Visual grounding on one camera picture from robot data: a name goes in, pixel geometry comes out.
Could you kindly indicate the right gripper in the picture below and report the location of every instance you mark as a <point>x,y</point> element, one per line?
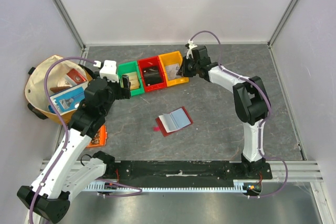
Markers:
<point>187,66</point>

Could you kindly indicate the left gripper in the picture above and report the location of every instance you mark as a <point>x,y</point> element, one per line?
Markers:
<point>123,93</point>

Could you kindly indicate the blue white credit card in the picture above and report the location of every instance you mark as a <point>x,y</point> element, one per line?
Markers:
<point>178,74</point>

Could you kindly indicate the red leather card holder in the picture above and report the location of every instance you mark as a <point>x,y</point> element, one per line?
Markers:
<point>168,123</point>

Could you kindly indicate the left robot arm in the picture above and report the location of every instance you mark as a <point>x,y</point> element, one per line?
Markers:
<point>52,192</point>

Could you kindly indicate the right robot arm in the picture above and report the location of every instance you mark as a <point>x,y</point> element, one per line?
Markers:
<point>251,101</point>

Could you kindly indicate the beige cards in green bin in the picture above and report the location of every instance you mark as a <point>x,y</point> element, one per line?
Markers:
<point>134,80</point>

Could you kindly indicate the white card in yellow bin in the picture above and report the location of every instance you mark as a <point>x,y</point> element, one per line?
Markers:
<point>171,70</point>

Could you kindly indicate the black card in red bin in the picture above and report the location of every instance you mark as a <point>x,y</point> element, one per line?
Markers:
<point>151,76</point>

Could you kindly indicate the yellow plastic bin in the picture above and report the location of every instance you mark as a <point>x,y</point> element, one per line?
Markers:
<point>171,63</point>

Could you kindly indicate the green plastic bin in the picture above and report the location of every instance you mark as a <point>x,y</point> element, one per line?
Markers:
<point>131,69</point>

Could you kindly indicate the red plastic bin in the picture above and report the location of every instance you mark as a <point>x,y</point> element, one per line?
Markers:
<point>149,62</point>

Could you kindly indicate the red white box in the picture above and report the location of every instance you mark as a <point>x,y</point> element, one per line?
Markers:
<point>73,77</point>

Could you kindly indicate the blue product box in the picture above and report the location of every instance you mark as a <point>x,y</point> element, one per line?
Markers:
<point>68,100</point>

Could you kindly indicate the orange picture box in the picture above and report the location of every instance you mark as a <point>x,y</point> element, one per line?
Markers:
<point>99,139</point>

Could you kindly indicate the canvas tote bag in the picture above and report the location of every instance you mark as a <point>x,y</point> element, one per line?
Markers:
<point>38,102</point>

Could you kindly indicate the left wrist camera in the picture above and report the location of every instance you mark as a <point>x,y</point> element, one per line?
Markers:
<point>108,70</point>

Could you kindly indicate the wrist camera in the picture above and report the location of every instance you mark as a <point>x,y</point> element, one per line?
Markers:
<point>190,46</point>
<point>108,70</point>

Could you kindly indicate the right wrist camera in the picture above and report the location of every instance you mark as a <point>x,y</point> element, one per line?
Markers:
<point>190,46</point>

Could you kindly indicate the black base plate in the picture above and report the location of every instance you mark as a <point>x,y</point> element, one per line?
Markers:
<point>224,169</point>

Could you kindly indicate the slotted cable duct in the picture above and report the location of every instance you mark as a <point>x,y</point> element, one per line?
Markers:
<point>105,187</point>

